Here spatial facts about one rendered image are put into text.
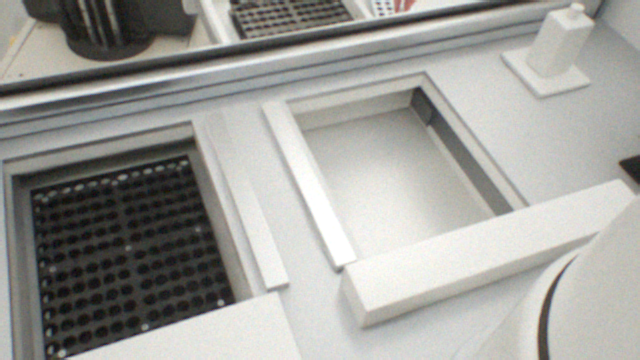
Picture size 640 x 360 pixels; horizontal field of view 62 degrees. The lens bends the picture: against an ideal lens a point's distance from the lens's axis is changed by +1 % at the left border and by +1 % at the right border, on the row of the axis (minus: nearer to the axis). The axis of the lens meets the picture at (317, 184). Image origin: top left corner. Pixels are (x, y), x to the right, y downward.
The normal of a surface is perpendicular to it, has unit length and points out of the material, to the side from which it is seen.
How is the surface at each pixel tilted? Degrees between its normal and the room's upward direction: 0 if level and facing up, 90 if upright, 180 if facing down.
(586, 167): 0
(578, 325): 88
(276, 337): 0
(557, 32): 90
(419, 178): 0
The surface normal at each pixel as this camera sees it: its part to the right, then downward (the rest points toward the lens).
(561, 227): 0.07, -0.62
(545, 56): -0.93, 0.25
